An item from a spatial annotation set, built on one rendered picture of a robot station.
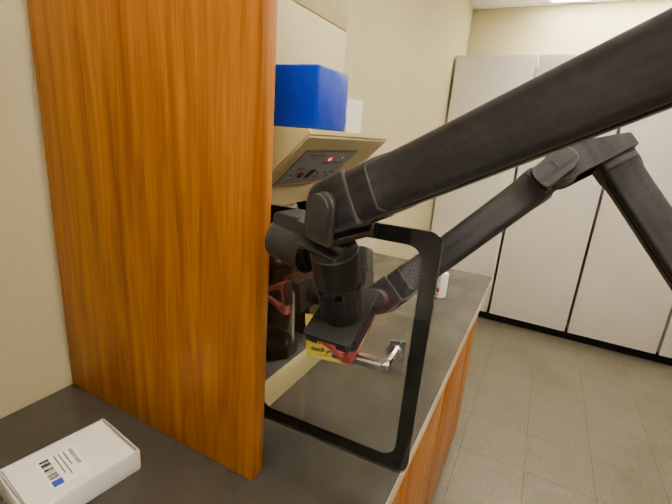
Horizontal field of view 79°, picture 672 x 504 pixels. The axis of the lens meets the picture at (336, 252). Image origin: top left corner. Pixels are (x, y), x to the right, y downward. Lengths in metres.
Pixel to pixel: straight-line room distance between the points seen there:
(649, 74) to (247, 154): 0.42
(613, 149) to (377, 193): 0.47
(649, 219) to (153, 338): 0.83
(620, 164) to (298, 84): 0.51
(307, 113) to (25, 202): 0.57
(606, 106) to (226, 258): 0.48
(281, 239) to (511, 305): 3.44
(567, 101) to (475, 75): 3.40
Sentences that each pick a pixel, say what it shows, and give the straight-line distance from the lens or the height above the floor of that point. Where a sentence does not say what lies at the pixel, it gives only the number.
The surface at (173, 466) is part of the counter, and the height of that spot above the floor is 0.94.
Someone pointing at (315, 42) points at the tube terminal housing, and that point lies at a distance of 0.84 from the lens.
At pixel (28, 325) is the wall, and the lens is 1.02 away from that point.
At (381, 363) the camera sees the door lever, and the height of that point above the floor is 1.21.
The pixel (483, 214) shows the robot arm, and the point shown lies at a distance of 0.75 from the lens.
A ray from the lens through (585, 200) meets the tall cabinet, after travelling 3.65.
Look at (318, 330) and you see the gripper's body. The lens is 0.52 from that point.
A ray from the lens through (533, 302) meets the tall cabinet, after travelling 3.83.
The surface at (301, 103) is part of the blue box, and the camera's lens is 0.65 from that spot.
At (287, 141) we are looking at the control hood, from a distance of 0.62.
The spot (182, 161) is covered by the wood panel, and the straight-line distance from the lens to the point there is 0.65.
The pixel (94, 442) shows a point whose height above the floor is 0.98.
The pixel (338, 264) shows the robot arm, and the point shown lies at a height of 1.37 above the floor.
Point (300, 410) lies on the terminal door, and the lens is 0.77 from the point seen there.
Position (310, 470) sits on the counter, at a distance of 0.80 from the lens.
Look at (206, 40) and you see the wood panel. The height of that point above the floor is 1.61.
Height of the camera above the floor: 1.51
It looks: 16 degrees down
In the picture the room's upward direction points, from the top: 5 degrees clockwise
